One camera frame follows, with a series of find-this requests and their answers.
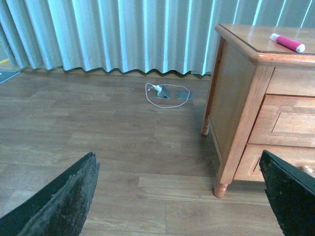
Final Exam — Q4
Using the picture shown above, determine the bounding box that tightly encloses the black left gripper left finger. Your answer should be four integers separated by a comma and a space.
0, 152, 100, 236

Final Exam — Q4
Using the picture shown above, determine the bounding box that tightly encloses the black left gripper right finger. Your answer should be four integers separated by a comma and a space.
259, 150, 315, 236

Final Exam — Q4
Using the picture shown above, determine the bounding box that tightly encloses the wooden drawer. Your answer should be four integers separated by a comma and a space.
249, 95, 315, 148
234, 144, 315, 181

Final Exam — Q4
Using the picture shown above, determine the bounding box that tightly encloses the pink marker with white caps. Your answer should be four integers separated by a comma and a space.
269, 33, 305, 53

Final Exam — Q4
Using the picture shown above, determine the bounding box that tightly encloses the round wooden drawer knob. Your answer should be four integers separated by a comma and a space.
301, 166, 313, 174

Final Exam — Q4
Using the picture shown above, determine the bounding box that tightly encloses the wooden dresser cabinet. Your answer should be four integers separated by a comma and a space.
201, 24, 315, 198

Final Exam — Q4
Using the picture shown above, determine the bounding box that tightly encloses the closed metal floor plate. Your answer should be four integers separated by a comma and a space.
176, 91, 194, 100

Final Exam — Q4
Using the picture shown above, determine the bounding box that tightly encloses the open metal floor socket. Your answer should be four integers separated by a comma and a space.
154, 85, 171, 99

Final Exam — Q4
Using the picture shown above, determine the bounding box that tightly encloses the pale grey pleated curtain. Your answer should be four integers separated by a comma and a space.
0, 0, 315, 75

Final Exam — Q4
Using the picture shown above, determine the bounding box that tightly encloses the white charger cable on floor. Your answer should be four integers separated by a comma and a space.
145, 82, 190, 109

